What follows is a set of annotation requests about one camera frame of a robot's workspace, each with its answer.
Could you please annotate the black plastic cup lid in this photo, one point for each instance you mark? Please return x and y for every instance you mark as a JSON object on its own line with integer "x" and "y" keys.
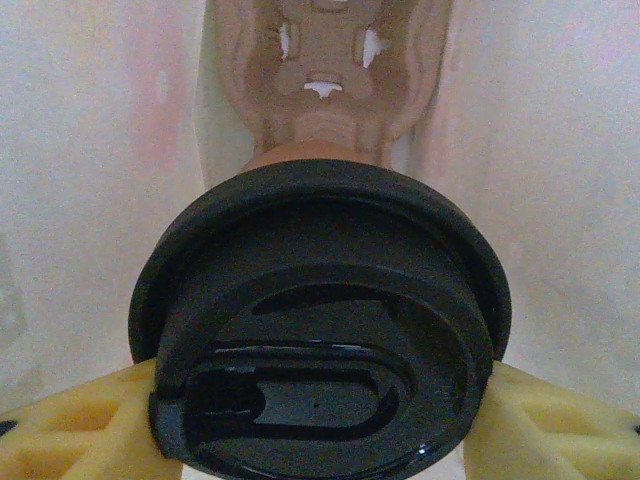
{"x": 320, "y": 300}

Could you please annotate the brown pulp cup carrier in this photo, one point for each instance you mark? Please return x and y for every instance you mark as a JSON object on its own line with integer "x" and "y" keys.
{"x": 325, "y": 55}

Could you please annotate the white paper takeout bag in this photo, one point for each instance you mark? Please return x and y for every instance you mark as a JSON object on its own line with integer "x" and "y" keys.
{"x": 75, "y": 200}

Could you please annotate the brown paper coffee cup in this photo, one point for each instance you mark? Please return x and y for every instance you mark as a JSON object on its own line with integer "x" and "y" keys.
{"x": 310, "y": 152}

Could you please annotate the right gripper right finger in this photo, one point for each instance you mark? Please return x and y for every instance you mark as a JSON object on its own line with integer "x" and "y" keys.
{"x": 560, "y": 440}

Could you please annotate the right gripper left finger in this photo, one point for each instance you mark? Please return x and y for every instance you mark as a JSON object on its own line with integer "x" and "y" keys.
{"x": 75, "y": 440}

